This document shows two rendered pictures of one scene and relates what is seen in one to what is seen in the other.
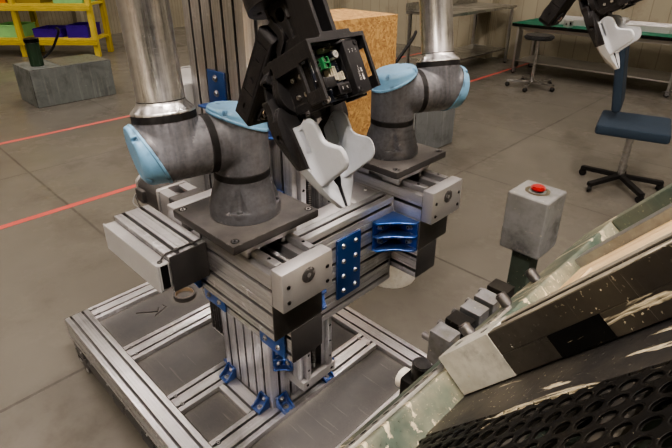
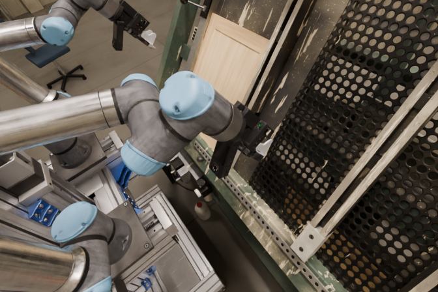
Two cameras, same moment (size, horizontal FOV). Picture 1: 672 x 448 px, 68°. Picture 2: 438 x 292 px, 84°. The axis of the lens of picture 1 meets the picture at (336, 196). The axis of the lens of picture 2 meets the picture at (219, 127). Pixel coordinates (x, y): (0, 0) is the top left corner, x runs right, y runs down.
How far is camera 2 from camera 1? 0.63 m
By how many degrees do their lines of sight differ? 58
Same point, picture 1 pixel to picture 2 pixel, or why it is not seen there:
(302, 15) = (252, 120)
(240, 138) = (99, 221)
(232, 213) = (123, 246)
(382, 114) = (64, 145)
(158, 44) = (37, 251)
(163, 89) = (66, 260)
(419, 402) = (237, 181)
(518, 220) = not seen: hidden behind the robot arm
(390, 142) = (80, 150)
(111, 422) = not seen: outside the picture
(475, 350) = not seen: hidden behind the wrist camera
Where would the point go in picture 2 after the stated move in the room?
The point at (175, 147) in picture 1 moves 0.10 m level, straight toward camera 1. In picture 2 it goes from (102, 263) to (139, 254)
